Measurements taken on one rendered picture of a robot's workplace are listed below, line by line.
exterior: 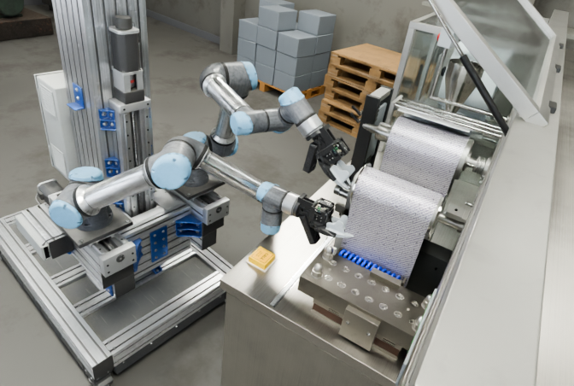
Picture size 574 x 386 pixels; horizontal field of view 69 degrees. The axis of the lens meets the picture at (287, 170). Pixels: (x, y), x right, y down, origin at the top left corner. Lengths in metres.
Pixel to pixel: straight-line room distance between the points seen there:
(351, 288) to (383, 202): 0.27
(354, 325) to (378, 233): 0.28
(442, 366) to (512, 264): 0.18
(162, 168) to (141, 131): 0.50
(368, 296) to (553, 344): 0.62
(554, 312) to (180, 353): 1.87
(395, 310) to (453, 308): 0.86
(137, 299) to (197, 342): 0.39
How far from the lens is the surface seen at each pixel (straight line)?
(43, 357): 2.50
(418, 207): 1.25
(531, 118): 0.96
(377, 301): 1.29
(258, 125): 1.34
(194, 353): 2.37
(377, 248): 1.36
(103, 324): 2.27
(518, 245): 0.55
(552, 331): 0.81
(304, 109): 1.30
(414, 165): 1.46
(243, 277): 1.45
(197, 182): 2.00
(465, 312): 0.43
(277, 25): 5.20
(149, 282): 2.41
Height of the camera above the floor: 1.94
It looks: 31 degrees down
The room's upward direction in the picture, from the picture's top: 8 degrees clockwise
